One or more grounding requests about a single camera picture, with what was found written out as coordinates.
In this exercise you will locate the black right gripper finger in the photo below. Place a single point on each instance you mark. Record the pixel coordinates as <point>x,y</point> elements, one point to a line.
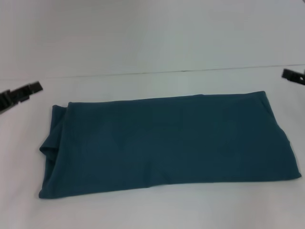
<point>294,76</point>

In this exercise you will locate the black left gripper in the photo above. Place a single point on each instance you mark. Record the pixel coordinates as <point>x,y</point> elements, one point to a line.
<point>12,100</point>

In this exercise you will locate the teal printed t-shirt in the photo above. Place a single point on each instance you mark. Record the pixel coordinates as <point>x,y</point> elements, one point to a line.
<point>166,143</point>

